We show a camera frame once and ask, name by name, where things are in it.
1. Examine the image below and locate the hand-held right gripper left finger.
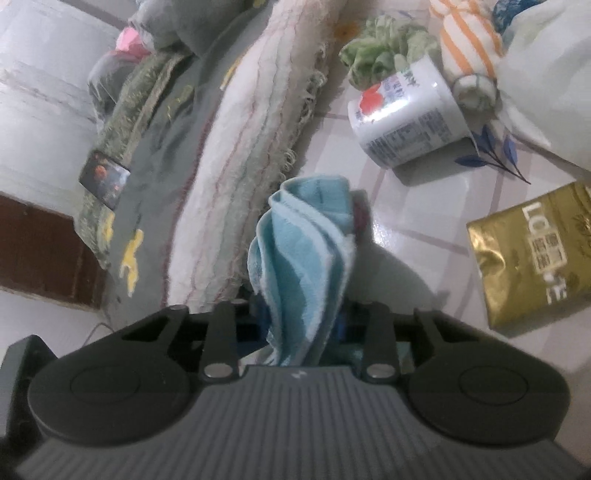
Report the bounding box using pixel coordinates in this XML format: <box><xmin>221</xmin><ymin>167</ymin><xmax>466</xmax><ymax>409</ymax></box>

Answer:
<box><xmin>122</xmin><ymin>299</ymin><xmax>273</xmax><ymax>381</ymax></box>

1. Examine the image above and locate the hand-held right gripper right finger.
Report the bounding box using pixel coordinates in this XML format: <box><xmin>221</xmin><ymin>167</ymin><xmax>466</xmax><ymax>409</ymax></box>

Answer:
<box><xmin>335</xmin><ymin>302</ymin><xmax>467</xmax><ymax>383</ymax></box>

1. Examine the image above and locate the blue striped towel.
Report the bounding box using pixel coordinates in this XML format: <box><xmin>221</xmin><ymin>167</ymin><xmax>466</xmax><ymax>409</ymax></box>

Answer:
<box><xmin>247</xmin><ymin>174</ymin><xmax>365</xmax><ymax>367</ymax></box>

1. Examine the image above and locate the gold foil packet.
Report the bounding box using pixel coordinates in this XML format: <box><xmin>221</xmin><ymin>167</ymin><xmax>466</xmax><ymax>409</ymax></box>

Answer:
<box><xmin>465</xmin><ymin>181</ymin><xmax>591</xmax><ymax>330</ymax></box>

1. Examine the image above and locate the white yogurt cup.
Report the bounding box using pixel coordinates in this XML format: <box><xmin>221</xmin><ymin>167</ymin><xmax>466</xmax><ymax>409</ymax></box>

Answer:
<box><xmin>347</xmin><ymin>54</ymin><xmax>474</xmax><ymax>169</ymax></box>

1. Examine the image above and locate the green cloth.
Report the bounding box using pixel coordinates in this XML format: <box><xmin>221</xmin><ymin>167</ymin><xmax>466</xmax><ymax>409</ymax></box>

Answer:
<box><xmin>339</xmin><ymin>14</ymin><xmax>439</xmax><ymax>90</ymax></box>

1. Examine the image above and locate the orange striped cloth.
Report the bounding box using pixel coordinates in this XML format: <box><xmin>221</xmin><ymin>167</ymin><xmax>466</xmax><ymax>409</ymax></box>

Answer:
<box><xmin>428</xmin><ymin>0</ymin><xmax>504</xmax><ymax>112</ymax></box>

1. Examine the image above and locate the brown wooden cabinet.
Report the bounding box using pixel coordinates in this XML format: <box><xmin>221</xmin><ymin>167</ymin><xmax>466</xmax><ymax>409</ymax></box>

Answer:
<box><xmin>0</xmin><ymin>191</ymin><xmax>109</xmax><ymax>310</ymax></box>

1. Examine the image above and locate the white fringed blanket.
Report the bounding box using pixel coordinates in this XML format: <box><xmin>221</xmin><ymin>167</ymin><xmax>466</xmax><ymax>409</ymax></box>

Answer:
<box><xmin>164</xmin><ymin>0</ymin><xmax>349</xmax><ymax>315</ymax></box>

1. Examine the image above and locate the grey bedsheet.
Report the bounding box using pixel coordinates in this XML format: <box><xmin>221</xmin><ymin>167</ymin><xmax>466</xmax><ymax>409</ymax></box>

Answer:
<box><xmin>106</xmin><ymin>0</ymin><xmax>278</xmax><ymax>315</ymax></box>

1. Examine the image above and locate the green knitted blanket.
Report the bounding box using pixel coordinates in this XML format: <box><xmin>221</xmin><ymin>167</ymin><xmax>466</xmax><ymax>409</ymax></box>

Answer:
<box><xmin>76</xmin><ymin>48</ymin><xmax>195</xmax><ymax>273</ymax></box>

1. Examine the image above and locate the white wardrobe door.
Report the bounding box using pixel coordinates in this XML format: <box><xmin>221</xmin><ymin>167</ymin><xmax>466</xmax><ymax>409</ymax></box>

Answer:
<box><xmin>0</xmin><ymin>0</ymin><xmax>121</xmax><ymax>195</ymax></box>

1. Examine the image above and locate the white plastic bag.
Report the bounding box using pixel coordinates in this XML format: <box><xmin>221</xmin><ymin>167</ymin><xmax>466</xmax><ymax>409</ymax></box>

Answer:
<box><xmin>492</xmin><ymin>0</ymin><xmax>591</xmax><ymax>160</ymax></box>

